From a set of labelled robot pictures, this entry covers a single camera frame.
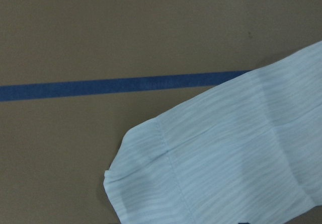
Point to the light blue button-up shirt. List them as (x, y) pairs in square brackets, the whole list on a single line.
[(245, 151)]

